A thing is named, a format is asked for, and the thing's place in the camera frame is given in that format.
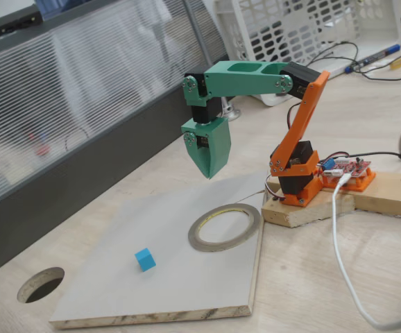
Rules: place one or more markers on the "green gripper with servo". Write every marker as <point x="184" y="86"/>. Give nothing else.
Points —
<point x="217" y="139"/>

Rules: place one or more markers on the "blue cube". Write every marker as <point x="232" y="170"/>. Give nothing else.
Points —
<point x="145" y="260"/>

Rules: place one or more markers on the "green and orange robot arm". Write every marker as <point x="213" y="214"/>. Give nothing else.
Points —
<point x="242" y="81"/>

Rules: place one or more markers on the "silver metal foot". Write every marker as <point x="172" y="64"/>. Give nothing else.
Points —
<point x="230" y="112"/>

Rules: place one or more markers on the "grey-white chipboard panel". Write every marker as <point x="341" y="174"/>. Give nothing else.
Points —
<point x="117" y="243"/>

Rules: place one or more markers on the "frosted desk partition screen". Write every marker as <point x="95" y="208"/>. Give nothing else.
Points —
<point x="82" y="86"/>

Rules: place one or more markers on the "red controller circuit board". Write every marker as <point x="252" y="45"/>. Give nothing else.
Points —
<point x="349" y="166"/>

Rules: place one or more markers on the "orange controller board holder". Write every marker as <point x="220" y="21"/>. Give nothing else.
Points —
<point x="367" y="182"/>

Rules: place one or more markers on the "long pale wooden plank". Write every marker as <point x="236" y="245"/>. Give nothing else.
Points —
<point x="388" y="194"/>

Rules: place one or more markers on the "blue-capped marker pen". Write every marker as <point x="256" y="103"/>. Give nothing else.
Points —
<point x="374" y="57"/>

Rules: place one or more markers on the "white perforated plastic basket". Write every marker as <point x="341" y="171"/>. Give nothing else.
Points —
<point x="384" y="24"/>

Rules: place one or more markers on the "black box with ports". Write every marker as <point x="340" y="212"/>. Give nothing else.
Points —
<point x="16" y="21"/>

